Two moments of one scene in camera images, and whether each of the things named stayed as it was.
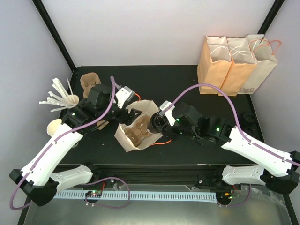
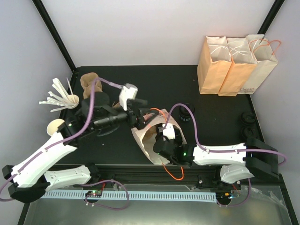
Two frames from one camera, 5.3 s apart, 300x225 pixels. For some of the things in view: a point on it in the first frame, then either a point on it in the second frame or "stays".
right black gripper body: (167, 131) -> (172, 161)
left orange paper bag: (214, 63) stays
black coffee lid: (156, 123) -> (249, 132)
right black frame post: (273, 12) stays
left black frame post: (51, 27) stays
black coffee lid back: (248, 117) stays
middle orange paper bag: (243, 63) stays
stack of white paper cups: (53, 125) stays
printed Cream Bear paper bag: (145, 108) -> (146, 135)
